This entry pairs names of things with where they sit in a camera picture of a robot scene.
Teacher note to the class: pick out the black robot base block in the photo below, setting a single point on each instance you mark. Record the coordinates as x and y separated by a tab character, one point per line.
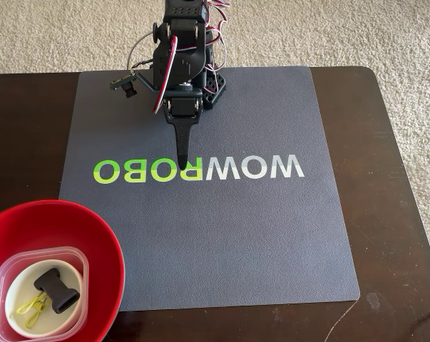
214	89

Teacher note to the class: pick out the large red bowl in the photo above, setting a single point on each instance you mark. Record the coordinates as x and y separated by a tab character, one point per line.
57	224

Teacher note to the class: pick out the clear square plastic container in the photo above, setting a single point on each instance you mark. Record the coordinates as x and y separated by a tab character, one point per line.
0	285

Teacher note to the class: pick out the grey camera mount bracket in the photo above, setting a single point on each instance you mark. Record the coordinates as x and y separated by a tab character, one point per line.
145	81

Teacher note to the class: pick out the small white ceramic bowl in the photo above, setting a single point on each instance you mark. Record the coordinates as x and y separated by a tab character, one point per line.
68	281

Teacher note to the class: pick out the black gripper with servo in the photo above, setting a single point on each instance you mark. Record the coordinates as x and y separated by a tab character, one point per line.
182	108

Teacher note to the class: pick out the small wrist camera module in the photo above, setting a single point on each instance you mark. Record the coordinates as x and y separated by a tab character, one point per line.
123	87

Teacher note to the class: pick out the grey mat with WOWROBO print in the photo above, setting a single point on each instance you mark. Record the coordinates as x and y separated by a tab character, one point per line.
236	242

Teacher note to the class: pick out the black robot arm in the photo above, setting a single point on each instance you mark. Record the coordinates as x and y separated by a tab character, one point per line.
186	60

